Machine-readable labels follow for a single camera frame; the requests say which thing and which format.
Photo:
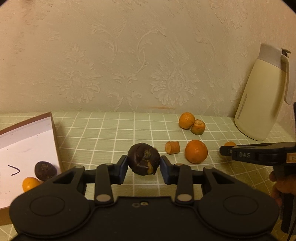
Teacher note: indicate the orange carrot piece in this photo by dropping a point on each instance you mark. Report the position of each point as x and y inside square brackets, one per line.
[172, 147]

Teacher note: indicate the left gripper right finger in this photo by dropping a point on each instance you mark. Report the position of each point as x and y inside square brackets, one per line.
[179, 175]

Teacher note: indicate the cut carrot chunk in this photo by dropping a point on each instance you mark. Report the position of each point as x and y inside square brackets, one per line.
[198, 127]

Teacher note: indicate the large orange tangerine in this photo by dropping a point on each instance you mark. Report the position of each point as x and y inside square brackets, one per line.
[196, 152]

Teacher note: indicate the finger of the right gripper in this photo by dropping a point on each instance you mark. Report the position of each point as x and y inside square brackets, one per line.
[244, 150]

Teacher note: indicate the dark water chestnut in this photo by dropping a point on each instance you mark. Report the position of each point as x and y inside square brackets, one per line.
[143, 159]

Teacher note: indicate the small orange kumquat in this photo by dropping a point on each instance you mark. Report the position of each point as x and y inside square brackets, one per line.
[230, 143]

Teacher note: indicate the orange kumquat in box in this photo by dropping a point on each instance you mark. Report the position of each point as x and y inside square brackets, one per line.
[30, 183]

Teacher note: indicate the green checked tablecloth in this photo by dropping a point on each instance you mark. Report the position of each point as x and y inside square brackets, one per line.
[92, 138]

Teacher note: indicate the person right hand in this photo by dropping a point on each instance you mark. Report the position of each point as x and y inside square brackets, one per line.
[286, 185]

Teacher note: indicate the white shallow box brown rim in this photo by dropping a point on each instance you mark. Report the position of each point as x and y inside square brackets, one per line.
[22, 146]

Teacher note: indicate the dark round mangosteen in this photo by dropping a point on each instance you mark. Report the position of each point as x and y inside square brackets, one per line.
[45, 170]

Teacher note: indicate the cream thermos jug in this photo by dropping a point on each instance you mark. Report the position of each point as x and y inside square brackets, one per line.
[268, 86]

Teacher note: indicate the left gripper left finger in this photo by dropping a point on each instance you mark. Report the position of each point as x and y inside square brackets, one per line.
[105, 176]

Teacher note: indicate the round orange tangerine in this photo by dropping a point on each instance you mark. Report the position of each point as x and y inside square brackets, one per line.
[186, 120]

